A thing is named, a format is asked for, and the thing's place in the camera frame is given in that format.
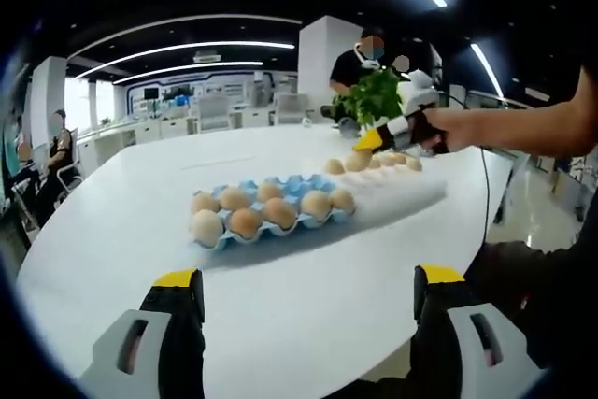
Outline white table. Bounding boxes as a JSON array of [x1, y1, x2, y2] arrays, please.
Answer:
[[16, 123, 515, 399]]

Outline white office chair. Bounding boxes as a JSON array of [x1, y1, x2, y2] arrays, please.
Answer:
[[195, 93, 233, 134], [273, 92, 309, 127]]

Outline white frame chair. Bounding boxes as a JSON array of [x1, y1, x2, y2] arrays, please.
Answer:
[[55, 155, 85, 194]]

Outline group of brown eggs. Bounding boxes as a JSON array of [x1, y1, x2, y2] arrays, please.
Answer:
[[323, 150, 424, 175], [189, 183, 356, 247]]

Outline blue egg tray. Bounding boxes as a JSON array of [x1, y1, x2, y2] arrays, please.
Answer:
[[189, 173, 359, 253]]

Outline white foam egg holder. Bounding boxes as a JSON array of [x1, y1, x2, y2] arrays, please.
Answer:
[[321, 155, 449, 232]]

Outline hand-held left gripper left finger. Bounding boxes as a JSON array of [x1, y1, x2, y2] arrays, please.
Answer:
[[78, 267, 206, 399]]

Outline person's right hand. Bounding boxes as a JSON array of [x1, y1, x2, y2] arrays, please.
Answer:
[[418, 107, 468, 156]]

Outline green potted plant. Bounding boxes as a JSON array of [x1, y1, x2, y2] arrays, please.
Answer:
[[331, 69, 406, 129]]

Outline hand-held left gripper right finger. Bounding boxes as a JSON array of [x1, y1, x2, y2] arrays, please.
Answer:
[[409, 264, 548, 399]]

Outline single brown egg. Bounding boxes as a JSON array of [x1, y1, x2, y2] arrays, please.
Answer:
[[344, 150, 370, 173]]

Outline person's dark clothing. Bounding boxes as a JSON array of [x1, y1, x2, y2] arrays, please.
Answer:
[[464, 192, 598, 372]]

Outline row of white cabinets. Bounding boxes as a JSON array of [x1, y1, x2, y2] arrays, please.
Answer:
[[77, 113, 202, 162]]

